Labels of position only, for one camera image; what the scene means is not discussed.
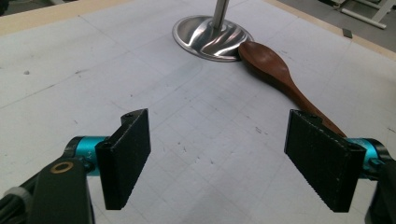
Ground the steel utensil stand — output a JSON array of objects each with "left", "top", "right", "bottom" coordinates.
[{"left": 172, "top": 0, "right": 255, "bottom": 63}]

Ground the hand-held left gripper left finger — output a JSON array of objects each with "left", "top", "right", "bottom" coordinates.
[{"left": 64, "top": 107, "right": 152, "bottom": 211}]

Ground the aluminium rail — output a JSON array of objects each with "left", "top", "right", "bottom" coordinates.
[{"left": 330, "top": 0, "right": 396, "bottom": 31}]

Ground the dark brown wooden spoon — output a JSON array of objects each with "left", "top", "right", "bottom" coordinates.
[{"left": 237, "top": 40, "right": 347, "bottom": 139}]

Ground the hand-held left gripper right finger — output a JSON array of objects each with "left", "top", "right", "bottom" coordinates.
[{"left": 283, "top": 108, "right": 394, "bottom": 214}]

